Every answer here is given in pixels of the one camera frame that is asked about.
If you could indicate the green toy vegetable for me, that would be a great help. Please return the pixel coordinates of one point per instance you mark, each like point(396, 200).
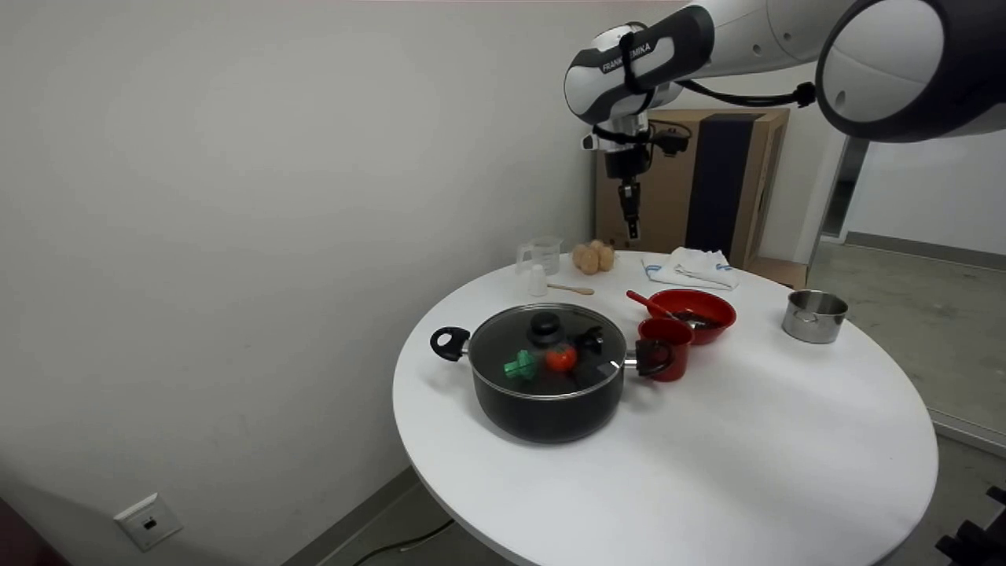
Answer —
point(524, 367)

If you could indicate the clear drinking glass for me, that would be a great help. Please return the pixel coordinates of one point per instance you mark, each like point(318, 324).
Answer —
point(583, 258)

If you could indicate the red enamel mug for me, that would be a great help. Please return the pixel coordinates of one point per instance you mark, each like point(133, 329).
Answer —
point(664, 362)

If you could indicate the red toy tomato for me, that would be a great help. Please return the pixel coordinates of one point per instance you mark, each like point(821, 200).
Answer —
point(561, 361)

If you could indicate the small wooden spoon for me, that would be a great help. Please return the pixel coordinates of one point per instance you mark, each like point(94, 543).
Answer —
point(571, 289)

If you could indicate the white cloth blue print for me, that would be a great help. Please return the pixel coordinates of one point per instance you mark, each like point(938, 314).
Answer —
point(692, 269)

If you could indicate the glass pot lid black knob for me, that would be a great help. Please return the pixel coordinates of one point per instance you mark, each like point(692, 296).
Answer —
point(500, 338)

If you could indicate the black flat panel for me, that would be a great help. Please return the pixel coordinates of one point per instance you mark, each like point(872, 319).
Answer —
point(722, 183)

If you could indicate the beige egg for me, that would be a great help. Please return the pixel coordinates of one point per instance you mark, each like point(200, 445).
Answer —
point(604, 256)

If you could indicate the red bowl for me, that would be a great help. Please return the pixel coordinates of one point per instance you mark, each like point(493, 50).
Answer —
point(717, 324)

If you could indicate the small stainless steel pot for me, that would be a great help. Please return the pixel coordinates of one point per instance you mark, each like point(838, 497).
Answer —
point(812, 323)

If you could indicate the black cooking pot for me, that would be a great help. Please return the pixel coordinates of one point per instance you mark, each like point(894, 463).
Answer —
point(544, 421)

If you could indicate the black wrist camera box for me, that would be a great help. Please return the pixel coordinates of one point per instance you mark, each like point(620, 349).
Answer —
point(671, 137)

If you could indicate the large cardboard box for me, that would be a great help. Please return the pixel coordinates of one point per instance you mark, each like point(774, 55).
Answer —
point(647, 200)

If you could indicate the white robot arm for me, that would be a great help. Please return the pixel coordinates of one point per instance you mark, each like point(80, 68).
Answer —
point(892, 65)

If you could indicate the white wall outlet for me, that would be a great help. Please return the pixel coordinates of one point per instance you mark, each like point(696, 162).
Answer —
point(144, 521)

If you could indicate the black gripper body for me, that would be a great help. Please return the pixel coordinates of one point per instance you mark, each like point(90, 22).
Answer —
point(627, 165)

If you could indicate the clear measuring cup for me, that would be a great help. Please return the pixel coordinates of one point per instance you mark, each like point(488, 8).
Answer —
point(537, 256)

